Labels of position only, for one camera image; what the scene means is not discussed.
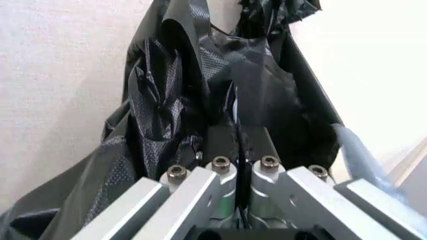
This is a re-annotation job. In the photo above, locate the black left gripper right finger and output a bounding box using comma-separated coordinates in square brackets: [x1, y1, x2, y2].
[240, 124, 427, 240]

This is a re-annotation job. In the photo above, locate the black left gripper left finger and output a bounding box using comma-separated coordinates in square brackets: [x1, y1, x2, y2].
[68, 124, 242, 240]

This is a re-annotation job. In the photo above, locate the black plastic garbage bag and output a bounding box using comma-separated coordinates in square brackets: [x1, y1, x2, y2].
[0, 0, 347, 240]

